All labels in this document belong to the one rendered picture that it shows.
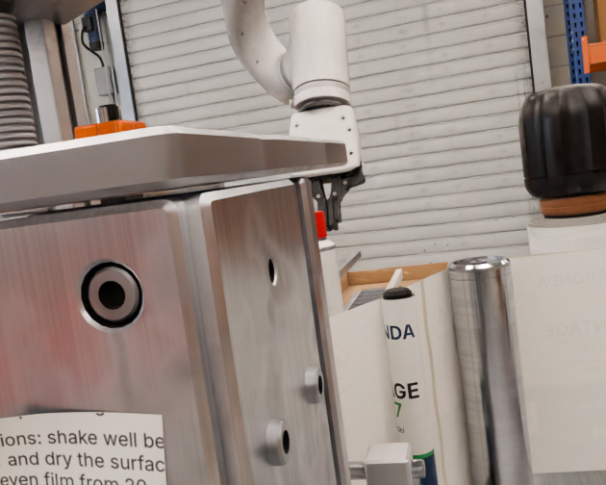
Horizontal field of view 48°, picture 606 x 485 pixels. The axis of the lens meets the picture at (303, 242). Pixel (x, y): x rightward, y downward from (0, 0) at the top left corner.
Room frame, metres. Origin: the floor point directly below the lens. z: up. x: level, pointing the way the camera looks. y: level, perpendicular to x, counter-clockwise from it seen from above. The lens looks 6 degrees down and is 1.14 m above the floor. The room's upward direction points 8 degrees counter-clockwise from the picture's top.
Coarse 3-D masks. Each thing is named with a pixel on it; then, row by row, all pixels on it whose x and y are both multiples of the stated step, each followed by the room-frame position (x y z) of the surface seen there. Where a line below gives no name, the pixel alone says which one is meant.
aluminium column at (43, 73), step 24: (24, 24) 0.57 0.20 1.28; (48, 24) 0.57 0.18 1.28; (24, 48) 0.58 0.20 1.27; (48, 48) 0.57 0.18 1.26; (72, 48) 0.60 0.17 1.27; (48, 72) 0.56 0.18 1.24; (72, 72) 0.59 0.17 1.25; (48, 96) 0.56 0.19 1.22; (72, 96) 0.59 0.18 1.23; (48, 120) 0.57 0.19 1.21; (72, 120) 0.60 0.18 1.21
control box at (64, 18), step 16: (16, 0) 0.51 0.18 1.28; (32, 0) 0.51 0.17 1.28; (48, 0) 0.52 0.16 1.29; (64, 0) 0.53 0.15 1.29; (80, 0) 0.53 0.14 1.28; (96, 0) 0.54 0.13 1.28; (16, 16) 0.55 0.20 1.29; (32, 16) 0.56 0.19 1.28; (48, 16) 0.56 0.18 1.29; (64, 16) 0.57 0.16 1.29
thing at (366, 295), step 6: (378, 288) 1.40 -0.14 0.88; (384, 288) 1.39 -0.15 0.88; (360, 294) 1.35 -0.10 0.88; (366, 294) 1.34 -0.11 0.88; (372, 294) 1.33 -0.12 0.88; (378, 294) 1.33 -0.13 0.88; (354, 300) 1.30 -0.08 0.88; (360, 300) 1.29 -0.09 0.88; (366, 300) 1.28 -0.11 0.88; (372, 300) 1.28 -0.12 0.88; (354, 306) 1.25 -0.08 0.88
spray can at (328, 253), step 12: (324, 228) 0.86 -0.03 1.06; (324, 240) 0.86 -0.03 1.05; (324, 252) 0.85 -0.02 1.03; (336, 252) 0.87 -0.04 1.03; (324, 264) 0.85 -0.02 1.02; (336, 264) 0.86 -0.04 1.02; (324, 276) 0.85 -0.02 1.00; (336, 276) 0.86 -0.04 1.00; (336, 288) 0.85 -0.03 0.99; (336, 300) 0.85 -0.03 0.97; (336, 312) 0.85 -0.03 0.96
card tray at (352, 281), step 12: (432, 264) 1.69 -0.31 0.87; (444, 264) 1.68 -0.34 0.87; (348, 276) 1.74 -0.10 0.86; (360, 276) 1.73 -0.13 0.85; (372, 276) 1.72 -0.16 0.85; (384, 276) 1.72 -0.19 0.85; (408, 276) 1.70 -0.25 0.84; (420, 276) 1.69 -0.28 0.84; (348, 288) 1.71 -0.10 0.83; (360, 288) 1.68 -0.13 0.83; (372, 288) 1.66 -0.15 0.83; (348, 300) 1.54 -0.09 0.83
